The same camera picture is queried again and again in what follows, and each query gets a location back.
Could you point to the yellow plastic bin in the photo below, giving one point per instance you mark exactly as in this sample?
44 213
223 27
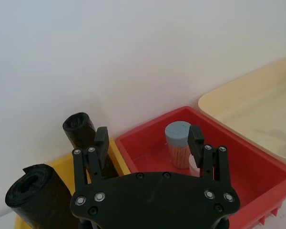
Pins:
121 162

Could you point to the cream plastic bin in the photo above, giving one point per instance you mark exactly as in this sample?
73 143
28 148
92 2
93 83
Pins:
257 114

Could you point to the red plastic bin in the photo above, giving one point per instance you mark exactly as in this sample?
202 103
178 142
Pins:
248 171

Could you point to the black garbage bag roll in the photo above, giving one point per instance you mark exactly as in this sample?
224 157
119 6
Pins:
79 131
38 198

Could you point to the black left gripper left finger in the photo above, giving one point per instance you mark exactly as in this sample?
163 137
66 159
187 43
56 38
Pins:
102 148

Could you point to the toothpick jar with grey lid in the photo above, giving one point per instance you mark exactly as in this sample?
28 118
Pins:
177 143

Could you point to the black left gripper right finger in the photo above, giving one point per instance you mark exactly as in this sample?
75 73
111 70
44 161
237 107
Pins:
195 148

